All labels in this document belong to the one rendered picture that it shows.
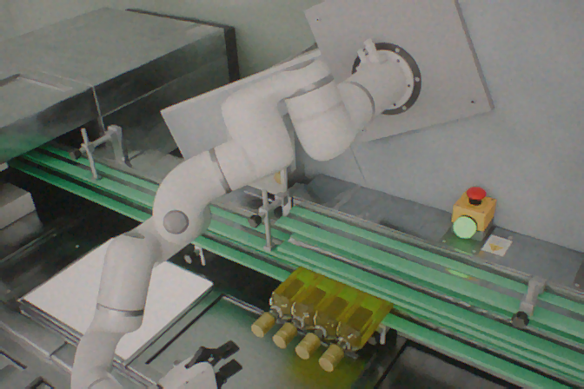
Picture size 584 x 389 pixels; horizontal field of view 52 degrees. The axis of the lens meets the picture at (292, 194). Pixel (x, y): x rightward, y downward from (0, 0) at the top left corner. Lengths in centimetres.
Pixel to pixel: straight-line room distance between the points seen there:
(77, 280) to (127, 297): 70
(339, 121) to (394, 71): 24
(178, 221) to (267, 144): 20
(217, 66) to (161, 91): 31
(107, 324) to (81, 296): 63
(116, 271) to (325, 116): 44
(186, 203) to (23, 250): 108
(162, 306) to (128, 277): 55
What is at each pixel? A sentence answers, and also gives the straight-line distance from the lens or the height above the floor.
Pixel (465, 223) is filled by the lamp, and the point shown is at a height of 85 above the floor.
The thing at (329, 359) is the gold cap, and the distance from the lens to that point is 124.
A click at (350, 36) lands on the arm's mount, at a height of 78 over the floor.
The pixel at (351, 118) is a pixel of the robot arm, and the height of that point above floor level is 102.
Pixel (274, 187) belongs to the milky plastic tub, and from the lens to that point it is 154.
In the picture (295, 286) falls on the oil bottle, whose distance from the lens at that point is 138.
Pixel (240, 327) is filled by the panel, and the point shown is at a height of 108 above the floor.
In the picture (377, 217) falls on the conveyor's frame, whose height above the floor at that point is 85.
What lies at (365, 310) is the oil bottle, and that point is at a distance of 132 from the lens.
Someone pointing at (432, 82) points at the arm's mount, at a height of 77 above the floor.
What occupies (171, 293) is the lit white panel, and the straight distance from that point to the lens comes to 164.
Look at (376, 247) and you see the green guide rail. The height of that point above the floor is 93.
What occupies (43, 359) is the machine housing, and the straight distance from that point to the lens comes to 163.
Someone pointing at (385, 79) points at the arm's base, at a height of 86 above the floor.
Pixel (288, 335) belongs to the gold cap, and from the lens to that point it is 130.
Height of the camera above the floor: 185
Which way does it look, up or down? 43 degrees down
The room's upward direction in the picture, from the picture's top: 130 degrees counter-clockwise
